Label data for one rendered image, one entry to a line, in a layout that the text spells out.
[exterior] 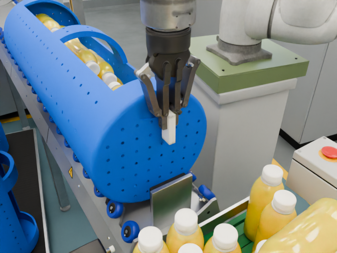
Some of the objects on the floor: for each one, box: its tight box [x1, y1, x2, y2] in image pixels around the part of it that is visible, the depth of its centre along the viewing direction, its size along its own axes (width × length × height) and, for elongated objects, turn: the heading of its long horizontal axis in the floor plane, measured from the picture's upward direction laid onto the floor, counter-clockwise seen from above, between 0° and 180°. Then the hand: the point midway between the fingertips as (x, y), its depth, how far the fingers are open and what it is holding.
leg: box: [3, 64, 30, 131], centre depth 247 cm, size 6×6×63 cm
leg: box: [39, 130, 70, 212], centre depth 179 cm, size 6×6×63 cm
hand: (168, 126), depth 65 cm, fingers closed, pressing on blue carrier
